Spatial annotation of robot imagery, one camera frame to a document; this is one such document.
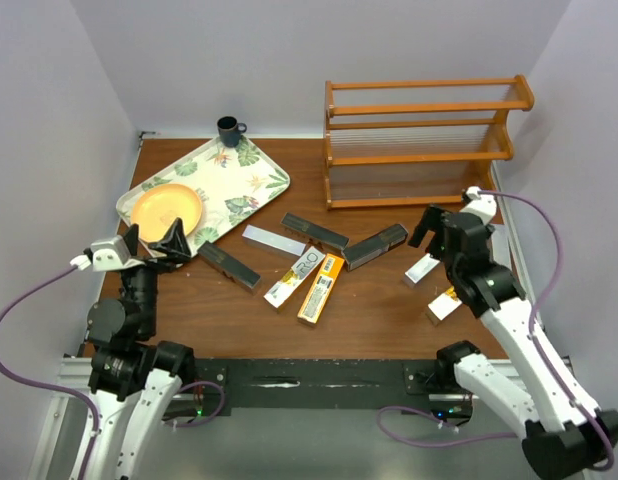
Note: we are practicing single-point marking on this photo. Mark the yellow plate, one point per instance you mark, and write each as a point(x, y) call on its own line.
point(157, 209)

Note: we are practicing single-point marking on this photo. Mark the dark blue mug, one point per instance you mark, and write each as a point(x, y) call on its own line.
point(230, 131)

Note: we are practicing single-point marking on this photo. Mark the white yellow toothpaste box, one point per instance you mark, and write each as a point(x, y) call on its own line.
point(442, 307)

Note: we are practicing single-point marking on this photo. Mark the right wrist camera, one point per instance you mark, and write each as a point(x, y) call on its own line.
point(484, 206)

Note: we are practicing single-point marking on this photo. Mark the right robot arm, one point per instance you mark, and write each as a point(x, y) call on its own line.
point(561, 428)

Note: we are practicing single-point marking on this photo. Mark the silver toothpaste box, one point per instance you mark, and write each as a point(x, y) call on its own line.
point(273, 242)
point(420, 270)

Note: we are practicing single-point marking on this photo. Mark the wooden shelf rack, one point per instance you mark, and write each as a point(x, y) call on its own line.
point(404, 143)

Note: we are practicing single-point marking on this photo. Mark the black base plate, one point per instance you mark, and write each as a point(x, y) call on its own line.
point(353, 384)

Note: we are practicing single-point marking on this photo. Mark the orange toothpaste box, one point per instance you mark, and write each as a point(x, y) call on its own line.
point(320, 290)

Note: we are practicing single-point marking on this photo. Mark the leaf-patterned tray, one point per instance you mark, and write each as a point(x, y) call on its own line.
point(232, 184)

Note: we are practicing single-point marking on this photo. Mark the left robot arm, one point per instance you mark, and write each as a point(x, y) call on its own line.
point(131, 383)

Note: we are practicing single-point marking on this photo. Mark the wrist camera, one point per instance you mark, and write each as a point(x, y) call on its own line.
point(484, 206)
point(105, 255)

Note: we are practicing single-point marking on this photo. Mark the white R.O toothpaste box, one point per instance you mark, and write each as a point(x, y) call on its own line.
point(278, 295)

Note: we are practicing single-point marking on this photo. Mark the silver toothpaste box left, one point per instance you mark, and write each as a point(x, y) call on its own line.
point(273, 242)

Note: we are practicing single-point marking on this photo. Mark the black toothpaste box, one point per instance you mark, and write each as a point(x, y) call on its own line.
point(229, 266)
point(314, 233)
point(374, 246)

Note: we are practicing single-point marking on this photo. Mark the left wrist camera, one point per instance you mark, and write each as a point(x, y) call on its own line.
point(105, 255)

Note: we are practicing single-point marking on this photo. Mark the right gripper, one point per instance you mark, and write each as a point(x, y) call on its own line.
point(431, 220)

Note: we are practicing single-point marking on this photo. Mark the silver toothpaste box right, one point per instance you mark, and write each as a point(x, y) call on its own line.
point(420, 270)

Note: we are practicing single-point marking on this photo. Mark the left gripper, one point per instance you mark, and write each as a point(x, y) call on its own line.
point(174, 244)

